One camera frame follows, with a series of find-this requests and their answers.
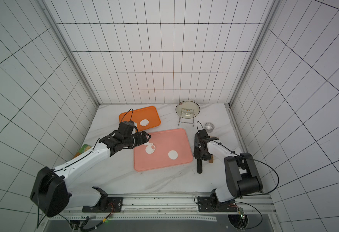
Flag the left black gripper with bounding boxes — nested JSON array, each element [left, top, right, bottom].
[[124, 131, 151, 150]]

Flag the white dough scrap strip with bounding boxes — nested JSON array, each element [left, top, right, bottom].
[[144, 142, 156, 154]]

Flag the metal spatula black handle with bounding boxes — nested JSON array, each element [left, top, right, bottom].
[[197, 159, 203, 174]]

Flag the round cut dumpling wrapper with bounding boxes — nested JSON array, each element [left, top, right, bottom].
[[168, 150, 178, 160]]

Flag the pink plastic tray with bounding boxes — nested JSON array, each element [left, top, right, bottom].
[[134, 128, 193, 172]]

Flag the wooden rolling pin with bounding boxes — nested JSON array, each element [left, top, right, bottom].
[[209, 155, 214, 163]]

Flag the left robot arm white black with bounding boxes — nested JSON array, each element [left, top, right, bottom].
[[30, 121, 151, 218]]

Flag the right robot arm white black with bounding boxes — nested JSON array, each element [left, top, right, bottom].
[[193, 129, 263, 204]]

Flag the white dough on orange tray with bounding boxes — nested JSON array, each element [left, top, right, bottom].
[[140, 119, 149, 127]]

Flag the orange plastic tray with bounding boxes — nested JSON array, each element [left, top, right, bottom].
[[119, 106, 161, 131]]

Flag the green yellow packet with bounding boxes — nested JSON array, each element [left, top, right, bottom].
[[74, 144, 92, 158]]

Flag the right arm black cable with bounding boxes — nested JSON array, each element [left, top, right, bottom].
[[215, 142, 280, 195]]

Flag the metal wire lid rack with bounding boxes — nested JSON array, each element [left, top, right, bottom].
[[178, 108, 195, 127]]

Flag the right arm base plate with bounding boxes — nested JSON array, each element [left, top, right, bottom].
[[194, 195, 238, 213]]

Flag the aluminium mounting rail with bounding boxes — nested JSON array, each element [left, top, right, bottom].
[[51, 194, 277, 221]]

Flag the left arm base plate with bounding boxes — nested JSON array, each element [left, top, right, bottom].
[[82, 197, 124, 213]]

